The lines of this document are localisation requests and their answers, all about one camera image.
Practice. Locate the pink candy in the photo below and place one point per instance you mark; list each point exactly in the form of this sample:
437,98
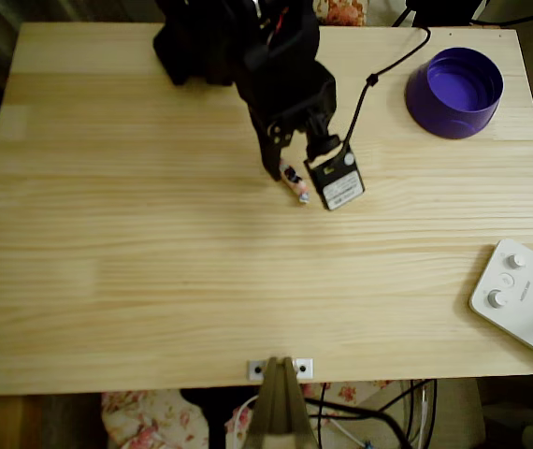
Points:
300,189

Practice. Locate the purple plastic bowl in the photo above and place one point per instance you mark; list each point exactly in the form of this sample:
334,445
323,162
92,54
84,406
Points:
463,89

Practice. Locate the floral cloth behind table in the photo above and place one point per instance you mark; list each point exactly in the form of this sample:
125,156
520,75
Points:
341,11

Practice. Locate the black device behind table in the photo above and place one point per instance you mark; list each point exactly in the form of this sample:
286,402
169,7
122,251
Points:
439,11

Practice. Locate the white lamp base with knobs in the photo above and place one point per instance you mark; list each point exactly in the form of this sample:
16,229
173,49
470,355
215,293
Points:
523,299

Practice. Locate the black pole under table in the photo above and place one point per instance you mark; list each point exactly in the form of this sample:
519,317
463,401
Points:
215,421

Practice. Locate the floral cloth under table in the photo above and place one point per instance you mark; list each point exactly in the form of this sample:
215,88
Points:
145,421

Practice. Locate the white metal bracket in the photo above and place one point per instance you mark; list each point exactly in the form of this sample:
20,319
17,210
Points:
253,369

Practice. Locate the tan camera mount post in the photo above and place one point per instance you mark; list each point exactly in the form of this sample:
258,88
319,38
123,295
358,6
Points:
278,411

